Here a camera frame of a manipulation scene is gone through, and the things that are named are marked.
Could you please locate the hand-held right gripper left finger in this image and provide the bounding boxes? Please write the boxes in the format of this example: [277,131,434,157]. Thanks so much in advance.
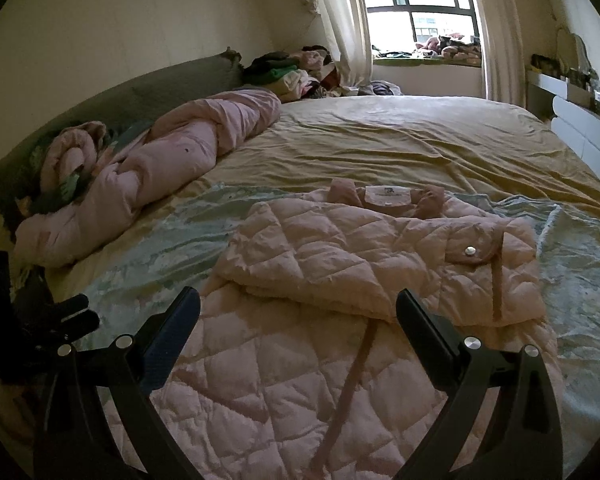
[32,286,203,480]

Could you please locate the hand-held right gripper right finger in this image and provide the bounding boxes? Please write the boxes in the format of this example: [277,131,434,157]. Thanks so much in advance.
[392,287,565,480]

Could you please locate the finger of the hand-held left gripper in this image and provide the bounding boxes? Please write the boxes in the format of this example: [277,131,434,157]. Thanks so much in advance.
[55,294,90,320]
[60,310,101,343]

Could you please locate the pink quilted jacket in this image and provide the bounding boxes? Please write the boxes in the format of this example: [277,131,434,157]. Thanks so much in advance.
[100,177,570,480]

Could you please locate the dark crumpled clothes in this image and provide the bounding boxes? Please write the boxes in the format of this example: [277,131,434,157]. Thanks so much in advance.
[367,80,406,97]

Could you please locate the pile of pink plush clothes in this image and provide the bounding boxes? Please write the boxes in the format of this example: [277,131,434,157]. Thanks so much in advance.
[414,32,482,64]

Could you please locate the floral rolled blanket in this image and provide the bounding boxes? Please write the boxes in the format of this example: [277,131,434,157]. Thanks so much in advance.
[30,120,131,213]

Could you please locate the light green printed blanket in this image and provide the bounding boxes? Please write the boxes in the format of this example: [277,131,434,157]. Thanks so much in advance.
[77,180,600,463]

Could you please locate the bed with yellow sheet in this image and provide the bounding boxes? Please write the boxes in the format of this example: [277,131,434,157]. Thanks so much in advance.
[0,92,600,480]

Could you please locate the pink rolled duvet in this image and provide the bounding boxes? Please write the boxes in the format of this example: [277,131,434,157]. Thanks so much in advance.
[15,89,284,269]

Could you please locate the green headboard cushion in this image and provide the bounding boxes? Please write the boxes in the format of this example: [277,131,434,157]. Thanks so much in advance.
[0,47,246,211]

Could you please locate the cream curtain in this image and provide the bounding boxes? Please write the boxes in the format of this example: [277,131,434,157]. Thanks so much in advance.
[462,0,532,107]
[302,0,377,89]

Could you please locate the white scalloped mirror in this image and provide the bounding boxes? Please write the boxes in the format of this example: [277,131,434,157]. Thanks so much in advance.
[555,25,592,74]

